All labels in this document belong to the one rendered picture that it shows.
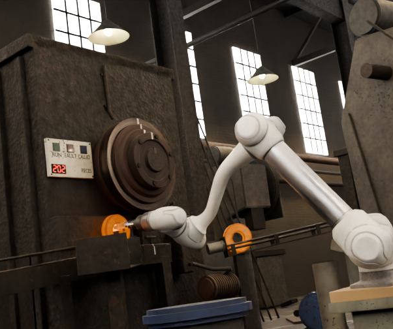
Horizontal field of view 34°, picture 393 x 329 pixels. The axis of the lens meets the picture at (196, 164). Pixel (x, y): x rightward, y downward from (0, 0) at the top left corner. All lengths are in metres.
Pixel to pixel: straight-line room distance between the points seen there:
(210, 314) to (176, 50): 6.33
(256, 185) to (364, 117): 5.90
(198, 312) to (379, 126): 3.91
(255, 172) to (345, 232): 8.99
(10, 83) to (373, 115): 3.21
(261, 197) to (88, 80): 8.22
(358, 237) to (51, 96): 1.60
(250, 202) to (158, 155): 7.97
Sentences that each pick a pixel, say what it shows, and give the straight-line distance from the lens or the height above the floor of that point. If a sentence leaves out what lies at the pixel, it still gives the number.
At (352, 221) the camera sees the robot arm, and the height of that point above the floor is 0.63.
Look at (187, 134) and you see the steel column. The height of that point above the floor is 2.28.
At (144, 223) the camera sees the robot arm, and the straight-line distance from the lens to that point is 2.82.
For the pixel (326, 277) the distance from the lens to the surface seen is 3.24.
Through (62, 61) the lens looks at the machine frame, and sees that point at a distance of 3.24.
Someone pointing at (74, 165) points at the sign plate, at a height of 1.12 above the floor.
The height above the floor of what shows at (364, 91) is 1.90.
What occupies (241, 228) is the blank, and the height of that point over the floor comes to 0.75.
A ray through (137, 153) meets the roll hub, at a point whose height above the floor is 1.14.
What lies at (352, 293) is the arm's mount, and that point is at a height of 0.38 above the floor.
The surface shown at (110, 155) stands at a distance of 3.04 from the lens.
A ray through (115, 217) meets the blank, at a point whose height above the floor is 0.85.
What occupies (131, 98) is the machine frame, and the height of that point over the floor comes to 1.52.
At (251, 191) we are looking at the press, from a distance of 11.12.
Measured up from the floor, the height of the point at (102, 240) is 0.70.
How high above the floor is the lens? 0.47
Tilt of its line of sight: 11 degrees up
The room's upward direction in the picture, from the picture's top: 8 degrees counter-clockwise
